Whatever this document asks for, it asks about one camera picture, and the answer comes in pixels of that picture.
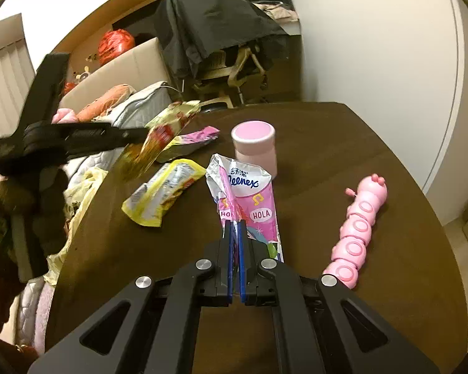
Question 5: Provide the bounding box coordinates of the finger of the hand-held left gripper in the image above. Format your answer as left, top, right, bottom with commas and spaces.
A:
0, 52, 149, 176

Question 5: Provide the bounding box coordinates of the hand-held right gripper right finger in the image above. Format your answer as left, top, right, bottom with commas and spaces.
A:
236, 221, 441, 374

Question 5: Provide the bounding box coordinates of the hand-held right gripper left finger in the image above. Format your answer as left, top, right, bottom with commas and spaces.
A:
27, 220, 235, 374

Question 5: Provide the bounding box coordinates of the yellow plastic bag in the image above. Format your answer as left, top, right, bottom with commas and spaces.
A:
43, 167, 109, 286

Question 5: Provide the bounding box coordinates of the pink tissue packet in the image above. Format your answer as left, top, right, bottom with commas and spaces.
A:
206, 153, 285, 263

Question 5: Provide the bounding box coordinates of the yellow red snack wrapper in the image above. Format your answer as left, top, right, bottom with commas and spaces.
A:
115, 100, 201, 180

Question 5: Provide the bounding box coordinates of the pink blanket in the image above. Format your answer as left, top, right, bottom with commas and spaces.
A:
51, 108, 79, 124

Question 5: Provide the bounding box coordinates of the orange pillow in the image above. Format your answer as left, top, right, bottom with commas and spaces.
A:
76, 84, 135, 121

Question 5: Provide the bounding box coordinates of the grey quilted mattress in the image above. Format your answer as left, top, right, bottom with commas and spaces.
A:
62, 82, 172, 188

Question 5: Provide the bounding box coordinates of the beige curtain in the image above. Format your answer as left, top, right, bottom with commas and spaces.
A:
0, 13, 36, 152

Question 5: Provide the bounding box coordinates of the beige bed headboard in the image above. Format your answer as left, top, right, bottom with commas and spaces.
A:
64, 37, 172, 110

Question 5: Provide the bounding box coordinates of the large red plastic bag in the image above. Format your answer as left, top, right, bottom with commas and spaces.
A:
97, 29, 136, 67

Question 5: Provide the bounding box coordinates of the pink fluffy cloth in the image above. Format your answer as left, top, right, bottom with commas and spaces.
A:
33, 280, 55, 353

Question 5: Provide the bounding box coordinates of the pink plastic jar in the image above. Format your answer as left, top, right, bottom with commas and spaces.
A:
231, 122, 277, 181

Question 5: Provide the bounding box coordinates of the purple foil wrapper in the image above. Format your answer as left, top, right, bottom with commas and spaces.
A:
156, 126, 220, 163

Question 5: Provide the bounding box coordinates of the pink caterpillar toy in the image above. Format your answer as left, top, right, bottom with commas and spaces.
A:
322, 175, 388, 290

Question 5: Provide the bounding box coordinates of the black round disc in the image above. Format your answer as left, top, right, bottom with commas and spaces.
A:
199, 99, 229, 114

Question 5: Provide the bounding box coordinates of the beige office chair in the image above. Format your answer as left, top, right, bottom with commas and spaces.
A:
191, 45, 275, 106

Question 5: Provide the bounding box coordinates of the black cloth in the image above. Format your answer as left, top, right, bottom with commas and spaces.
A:
154, 0, 289, 79

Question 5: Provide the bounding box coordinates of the beige folded cloth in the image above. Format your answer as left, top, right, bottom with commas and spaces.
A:
253, 2, 300, 24

